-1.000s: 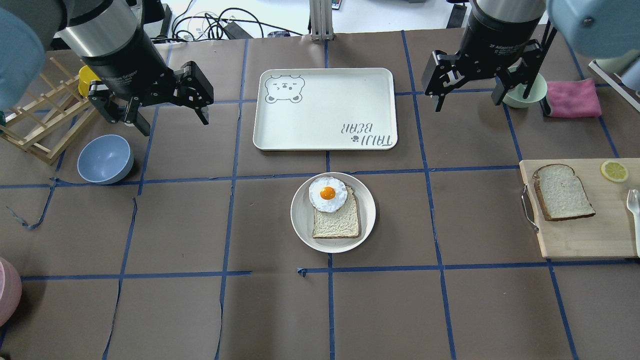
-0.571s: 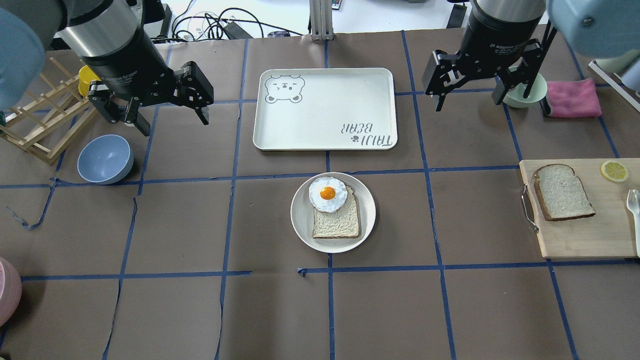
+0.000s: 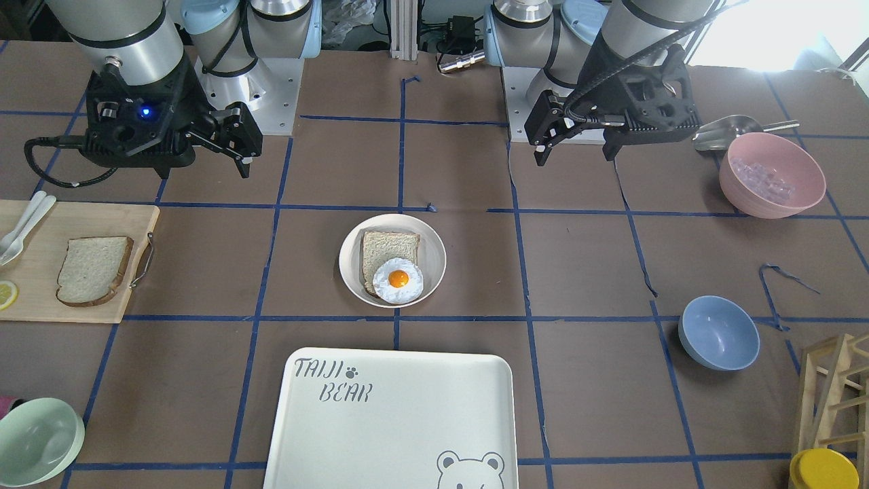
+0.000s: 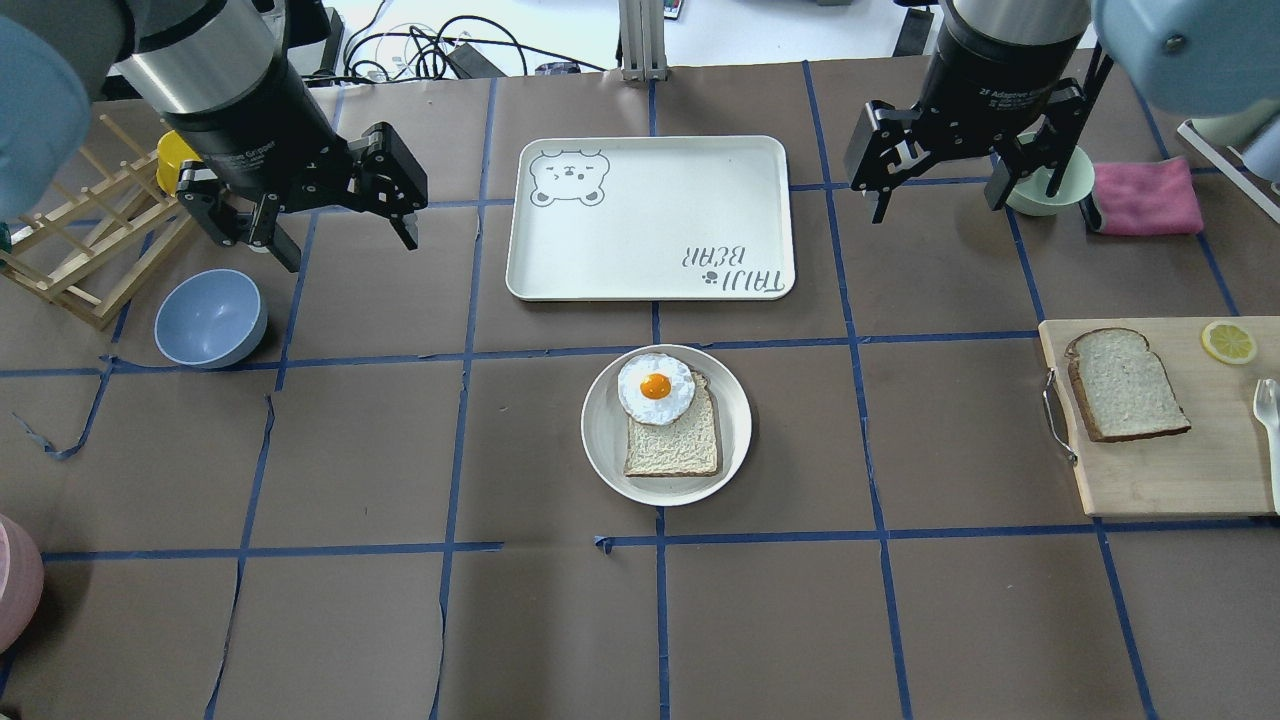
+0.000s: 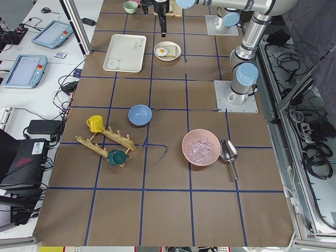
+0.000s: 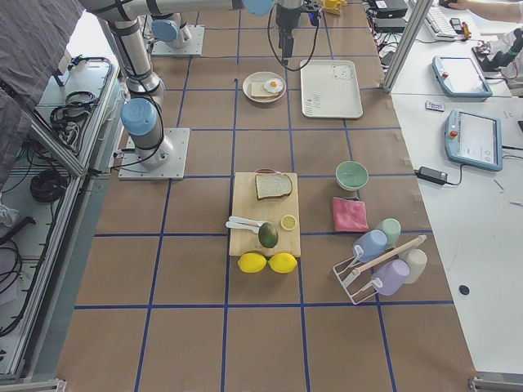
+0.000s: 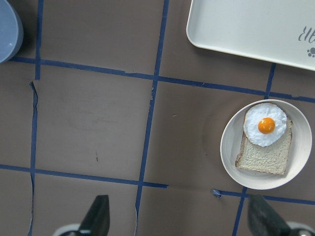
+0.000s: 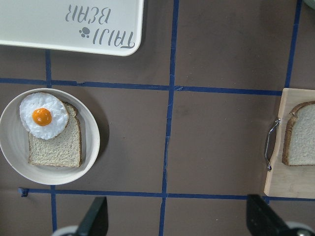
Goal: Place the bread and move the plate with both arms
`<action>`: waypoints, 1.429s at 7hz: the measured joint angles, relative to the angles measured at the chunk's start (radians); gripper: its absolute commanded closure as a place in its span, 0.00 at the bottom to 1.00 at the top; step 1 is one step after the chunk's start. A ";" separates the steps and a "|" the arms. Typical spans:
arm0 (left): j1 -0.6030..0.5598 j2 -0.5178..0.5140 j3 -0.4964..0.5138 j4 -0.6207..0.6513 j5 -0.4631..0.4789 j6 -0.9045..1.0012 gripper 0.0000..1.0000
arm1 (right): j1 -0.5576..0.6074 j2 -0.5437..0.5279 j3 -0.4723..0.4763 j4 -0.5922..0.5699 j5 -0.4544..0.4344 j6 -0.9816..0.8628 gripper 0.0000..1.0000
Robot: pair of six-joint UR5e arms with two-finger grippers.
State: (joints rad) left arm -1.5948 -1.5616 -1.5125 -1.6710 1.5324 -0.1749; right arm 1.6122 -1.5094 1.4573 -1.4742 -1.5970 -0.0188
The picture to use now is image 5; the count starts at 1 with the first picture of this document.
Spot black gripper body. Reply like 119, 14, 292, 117
153, 0, 169, 16

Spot cream round plate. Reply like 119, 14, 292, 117
153, 41, 182, 61

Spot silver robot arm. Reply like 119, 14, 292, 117
176, 0, 296, 106
215, 7, 240, 33

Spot bottom bread slice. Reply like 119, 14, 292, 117
163, 46, 176, 58

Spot wooden cutting board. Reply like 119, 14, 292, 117
165, 0, 182, 17

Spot light green bowl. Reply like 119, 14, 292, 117
123, 1, 138, 14

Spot fried egg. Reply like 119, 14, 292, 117
154, 47, 169, 57

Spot cream bear tray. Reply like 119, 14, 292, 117
103, 34, 146, 73

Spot black power adapter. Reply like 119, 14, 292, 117
81, 18, 97, 26

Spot blue bowl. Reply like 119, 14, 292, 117
128, 104, 152, 127

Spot upper blue teach pendant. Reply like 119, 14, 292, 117
31, 20, 73, 48

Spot blue teach pendant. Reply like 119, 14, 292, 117
3, 55, 48, 89
31, 20, 73, 48

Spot black scissors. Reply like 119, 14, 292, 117
40, 7, 60, 14

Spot small card packet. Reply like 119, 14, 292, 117
54, 52, 67, 58

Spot yellow mug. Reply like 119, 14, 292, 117
86, 115, 105, 133

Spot wooden mug rack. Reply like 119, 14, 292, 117
75, 126, 137, 169

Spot pink bowl with ice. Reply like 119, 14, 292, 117
182, 129, 221, 166

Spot lower blue teach pendant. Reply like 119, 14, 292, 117
3, 55, 48, 89

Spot dark green mug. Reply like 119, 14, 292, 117
107, 149, 129, 166

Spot metal scoop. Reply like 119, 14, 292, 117
220, 140, 239, 180

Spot large black power brick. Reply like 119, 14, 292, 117
27, 120, 61, 135

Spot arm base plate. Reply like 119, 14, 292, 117
214, 80, 258, 113
205, 15, 239, 36

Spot aluminium frame post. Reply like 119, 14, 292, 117
59, 0, 92, 56

